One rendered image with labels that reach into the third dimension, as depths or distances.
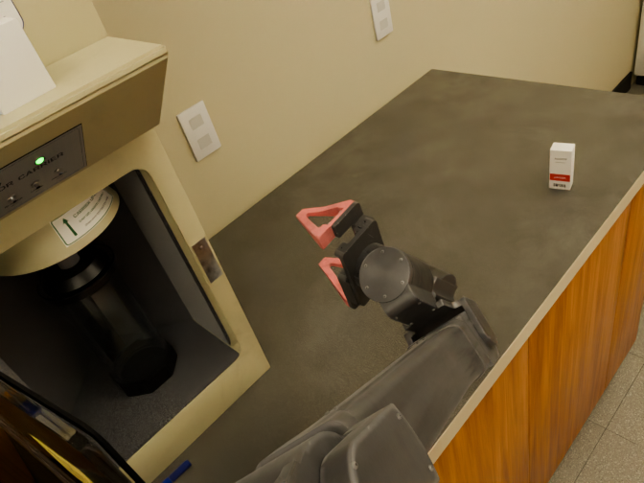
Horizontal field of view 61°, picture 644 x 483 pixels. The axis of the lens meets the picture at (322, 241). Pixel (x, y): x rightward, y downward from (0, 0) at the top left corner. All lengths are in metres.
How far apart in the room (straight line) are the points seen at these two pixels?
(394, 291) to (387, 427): 0.29
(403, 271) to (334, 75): 1.00
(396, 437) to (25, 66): 0.42
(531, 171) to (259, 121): 0.62
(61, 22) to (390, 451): 0.51
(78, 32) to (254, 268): 0.65
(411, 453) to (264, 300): 0.82
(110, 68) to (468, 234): 0.75
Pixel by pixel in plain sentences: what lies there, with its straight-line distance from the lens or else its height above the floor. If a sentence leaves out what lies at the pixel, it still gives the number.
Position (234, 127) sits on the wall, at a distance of 1.28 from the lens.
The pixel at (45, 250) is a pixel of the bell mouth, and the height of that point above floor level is 1.33.
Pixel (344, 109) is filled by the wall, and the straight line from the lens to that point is 1.52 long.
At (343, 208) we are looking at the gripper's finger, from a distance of 0.64.
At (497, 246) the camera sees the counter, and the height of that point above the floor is 0.94.
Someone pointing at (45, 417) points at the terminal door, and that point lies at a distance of 0.41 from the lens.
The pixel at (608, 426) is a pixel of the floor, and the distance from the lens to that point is 1.95.
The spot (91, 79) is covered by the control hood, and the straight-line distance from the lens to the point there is 0.52.
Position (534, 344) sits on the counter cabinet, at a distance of 1.11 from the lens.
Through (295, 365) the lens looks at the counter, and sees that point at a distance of 0.93.
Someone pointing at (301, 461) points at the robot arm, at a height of 1.46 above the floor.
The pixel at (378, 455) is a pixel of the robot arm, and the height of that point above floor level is 1.44.
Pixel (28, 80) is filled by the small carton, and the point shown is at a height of 1.52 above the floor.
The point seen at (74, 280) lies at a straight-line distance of 0.77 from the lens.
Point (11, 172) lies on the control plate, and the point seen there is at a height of 1.47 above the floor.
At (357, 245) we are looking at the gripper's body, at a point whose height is 1.24.
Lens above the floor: 1.65
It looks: 38 degrees down
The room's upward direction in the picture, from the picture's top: 18 degrees counter-clockwise
